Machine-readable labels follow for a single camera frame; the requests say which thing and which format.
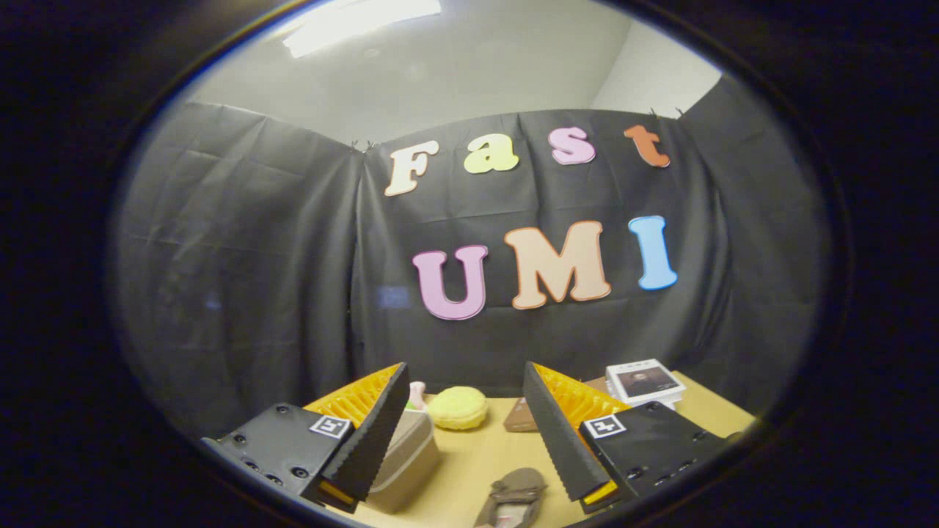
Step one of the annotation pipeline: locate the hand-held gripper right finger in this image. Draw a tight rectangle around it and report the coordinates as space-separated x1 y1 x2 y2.
522 361 742 514

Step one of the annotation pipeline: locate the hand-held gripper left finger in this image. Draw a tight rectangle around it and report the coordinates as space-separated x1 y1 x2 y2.
202 362 412 514

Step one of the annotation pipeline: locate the beige storage box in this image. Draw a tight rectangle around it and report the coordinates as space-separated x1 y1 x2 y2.
365 409 442 514

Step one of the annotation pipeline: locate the brown fuzzy shoe with bow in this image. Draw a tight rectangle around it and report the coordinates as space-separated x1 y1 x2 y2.
473 468 548 528

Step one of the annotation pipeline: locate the brown book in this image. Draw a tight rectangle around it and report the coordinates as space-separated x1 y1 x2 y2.
503 376 610 433

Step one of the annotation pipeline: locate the yellow plush toy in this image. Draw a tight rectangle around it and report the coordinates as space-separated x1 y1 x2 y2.
428 386 489 431

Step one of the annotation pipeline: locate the white book with dark photo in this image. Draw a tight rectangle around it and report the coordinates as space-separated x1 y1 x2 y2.
606 359 687 406

